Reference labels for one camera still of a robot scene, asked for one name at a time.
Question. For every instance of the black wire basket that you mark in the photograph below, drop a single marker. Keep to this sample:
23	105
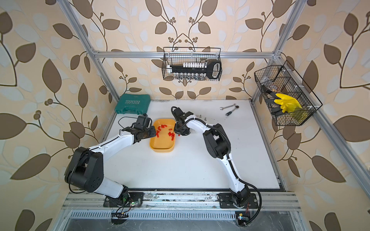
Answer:
280	79
179	55

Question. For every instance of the socket set holder rail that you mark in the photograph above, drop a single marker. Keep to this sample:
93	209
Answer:
203	71

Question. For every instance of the yellow rubber glove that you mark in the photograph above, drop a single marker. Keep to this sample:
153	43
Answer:
289	104

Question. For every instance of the silver combination wrench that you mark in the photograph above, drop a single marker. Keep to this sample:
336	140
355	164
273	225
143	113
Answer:
223	108

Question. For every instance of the black pliers in basket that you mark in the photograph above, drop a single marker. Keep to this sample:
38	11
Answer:
272	101

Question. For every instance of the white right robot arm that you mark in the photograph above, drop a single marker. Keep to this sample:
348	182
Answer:
218	146

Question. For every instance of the black wire basket back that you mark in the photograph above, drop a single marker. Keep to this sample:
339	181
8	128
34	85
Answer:
179	55

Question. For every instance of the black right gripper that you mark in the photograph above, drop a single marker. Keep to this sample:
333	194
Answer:
177	131

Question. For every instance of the green handled ratchet wrench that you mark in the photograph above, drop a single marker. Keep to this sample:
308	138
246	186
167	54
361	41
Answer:
230	112

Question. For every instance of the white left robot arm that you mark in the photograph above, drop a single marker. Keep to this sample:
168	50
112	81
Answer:
86	169

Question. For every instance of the green plastic tool case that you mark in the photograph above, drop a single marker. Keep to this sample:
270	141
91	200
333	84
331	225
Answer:
133	104

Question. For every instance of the black wire basket right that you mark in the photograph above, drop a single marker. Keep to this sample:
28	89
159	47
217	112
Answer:
280	79

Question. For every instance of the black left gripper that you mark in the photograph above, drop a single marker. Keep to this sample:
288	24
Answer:
147	132

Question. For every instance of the yellow plastic tray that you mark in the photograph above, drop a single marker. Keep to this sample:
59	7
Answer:
164	140

